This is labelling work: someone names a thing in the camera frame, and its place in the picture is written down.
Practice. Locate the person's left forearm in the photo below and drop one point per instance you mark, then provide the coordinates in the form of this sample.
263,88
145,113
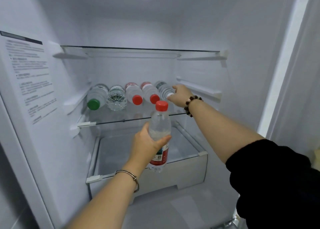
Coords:
105,203

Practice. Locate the silver bangle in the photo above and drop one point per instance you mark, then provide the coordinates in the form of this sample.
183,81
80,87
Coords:
135,178

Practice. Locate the person's left hand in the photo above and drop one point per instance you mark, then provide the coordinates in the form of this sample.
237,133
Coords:
142,148

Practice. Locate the white green cap bottle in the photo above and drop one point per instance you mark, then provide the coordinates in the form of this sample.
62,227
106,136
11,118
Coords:
163,88

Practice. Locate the person's black right sleeve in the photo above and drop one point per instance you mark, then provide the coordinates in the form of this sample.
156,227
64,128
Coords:
275,186

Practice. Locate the white instruction label sticker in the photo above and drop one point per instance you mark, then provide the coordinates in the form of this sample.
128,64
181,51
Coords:
30,81

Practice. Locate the white refrigerator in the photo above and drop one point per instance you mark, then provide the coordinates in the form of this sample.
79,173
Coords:
250,61

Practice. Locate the person's right hand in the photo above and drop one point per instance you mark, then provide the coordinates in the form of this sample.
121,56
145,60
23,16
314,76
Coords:
181,96

